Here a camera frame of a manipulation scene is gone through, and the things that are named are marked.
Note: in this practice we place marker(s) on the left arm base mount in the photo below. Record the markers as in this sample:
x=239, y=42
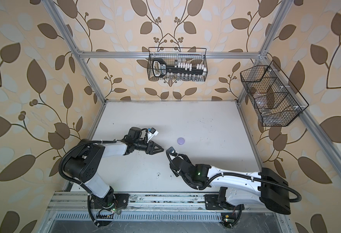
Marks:
x=109, y=201

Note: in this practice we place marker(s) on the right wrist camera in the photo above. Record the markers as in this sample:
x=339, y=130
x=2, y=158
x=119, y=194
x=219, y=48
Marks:
x=171, y=152

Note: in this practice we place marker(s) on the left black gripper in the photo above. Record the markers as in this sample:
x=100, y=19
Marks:
x=150, y=147

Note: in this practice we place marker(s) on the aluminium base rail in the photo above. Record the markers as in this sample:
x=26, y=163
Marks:
x=138, y=201

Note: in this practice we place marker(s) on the wire basket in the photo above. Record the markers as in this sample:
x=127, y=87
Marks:
x=176, y=52
x=275, y=97

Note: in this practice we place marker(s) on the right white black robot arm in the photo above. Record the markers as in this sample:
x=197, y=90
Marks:
x=236, y=188

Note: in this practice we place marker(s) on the purple earbud charging case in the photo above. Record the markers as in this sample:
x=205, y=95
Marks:
x=181, y=141

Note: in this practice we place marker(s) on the back wire basket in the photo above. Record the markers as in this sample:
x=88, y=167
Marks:
x=176, y=52

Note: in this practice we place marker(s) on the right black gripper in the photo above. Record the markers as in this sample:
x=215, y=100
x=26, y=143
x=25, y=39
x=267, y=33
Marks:
x=170, y=163

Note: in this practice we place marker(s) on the right side wire basket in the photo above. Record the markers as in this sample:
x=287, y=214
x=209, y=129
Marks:
x=275, y=97

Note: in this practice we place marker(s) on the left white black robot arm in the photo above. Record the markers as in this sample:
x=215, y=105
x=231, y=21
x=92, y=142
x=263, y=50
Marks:
x=80, y=164

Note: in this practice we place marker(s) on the black tool with white pieces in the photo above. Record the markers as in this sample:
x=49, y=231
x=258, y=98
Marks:
x=176, y=68

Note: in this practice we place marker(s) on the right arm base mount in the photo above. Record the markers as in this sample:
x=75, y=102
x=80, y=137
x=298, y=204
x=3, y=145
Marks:
x=214, y=201

